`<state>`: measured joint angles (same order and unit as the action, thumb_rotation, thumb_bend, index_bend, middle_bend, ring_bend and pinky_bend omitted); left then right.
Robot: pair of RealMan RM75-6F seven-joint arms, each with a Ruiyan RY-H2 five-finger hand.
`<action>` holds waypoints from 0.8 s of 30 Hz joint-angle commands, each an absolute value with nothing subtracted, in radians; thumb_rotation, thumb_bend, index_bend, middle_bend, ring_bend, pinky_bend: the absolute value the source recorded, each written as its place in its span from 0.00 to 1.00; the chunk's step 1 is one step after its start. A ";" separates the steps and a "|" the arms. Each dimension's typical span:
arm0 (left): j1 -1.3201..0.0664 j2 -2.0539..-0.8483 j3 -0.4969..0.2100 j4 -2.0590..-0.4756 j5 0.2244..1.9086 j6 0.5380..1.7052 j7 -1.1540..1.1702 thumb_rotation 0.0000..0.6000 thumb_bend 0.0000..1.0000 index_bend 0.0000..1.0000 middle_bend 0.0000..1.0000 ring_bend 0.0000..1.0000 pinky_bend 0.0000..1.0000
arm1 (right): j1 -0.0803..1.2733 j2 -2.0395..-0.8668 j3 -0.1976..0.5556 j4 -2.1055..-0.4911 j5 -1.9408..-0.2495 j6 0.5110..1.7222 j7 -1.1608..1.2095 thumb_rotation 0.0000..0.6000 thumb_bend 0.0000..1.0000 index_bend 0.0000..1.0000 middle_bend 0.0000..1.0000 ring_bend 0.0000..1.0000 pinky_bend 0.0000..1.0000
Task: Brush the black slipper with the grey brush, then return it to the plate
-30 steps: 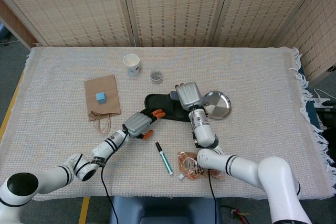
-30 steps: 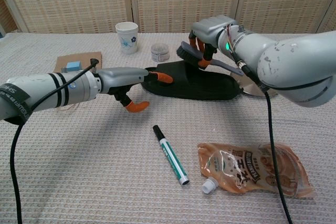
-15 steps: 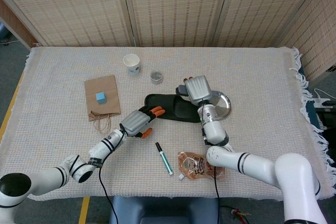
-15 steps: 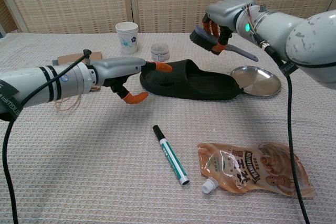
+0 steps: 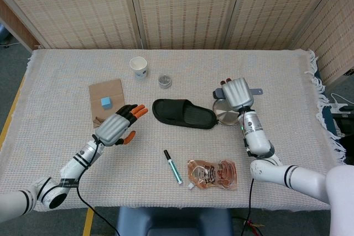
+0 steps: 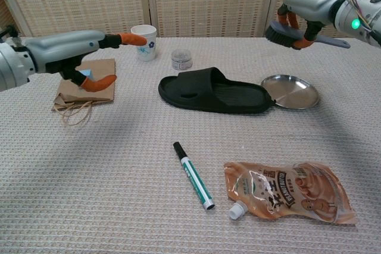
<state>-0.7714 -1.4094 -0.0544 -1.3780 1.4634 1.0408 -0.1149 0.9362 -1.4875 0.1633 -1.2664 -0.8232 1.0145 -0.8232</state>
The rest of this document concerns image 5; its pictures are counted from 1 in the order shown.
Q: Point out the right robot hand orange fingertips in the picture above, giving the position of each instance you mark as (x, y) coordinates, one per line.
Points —
(238, 95)

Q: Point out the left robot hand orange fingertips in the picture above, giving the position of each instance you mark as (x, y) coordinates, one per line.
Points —
(113, 131)

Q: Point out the grey black brush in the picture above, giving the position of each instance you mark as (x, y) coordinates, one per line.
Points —
(218, 94)

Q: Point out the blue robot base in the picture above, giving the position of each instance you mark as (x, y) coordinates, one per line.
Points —
(171, 222)

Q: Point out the round metal plate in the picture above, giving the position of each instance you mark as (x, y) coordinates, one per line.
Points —
(224, 114)

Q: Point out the blue cube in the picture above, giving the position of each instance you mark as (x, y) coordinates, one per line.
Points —
(107, 103)

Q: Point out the brown paper bag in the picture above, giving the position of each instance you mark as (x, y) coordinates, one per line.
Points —
(110, 89)

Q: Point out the black slipper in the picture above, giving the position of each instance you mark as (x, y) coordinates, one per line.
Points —
(182, 114)

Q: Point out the woven fringed tablecloth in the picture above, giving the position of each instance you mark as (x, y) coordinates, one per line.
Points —
(55, 95)

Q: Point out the white paper cup blue print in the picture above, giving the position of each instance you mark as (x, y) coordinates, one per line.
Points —
(139, 67)

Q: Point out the green white marker pen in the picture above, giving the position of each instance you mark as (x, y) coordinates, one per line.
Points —
(173, 168)

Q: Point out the small clear plastic jar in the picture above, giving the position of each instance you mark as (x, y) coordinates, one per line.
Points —
(165, 81)

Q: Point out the peanut butter spout pouch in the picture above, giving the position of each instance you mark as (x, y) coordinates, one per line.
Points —
(213, 175)

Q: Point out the woven folding screen panel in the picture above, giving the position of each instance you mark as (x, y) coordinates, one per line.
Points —
(185, 6)
(69, 6)
(276, 6)
(334, 39)

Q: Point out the white power strip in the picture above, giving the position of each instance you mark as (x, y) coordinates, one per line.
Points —
(338, 107)

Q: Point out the black box on floor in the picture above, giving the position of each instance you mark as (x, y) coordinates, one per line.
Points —
(345, 125)

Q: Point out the brown wooden furniture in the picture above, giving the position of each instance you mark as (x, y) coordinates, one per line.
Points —
(13, 26)

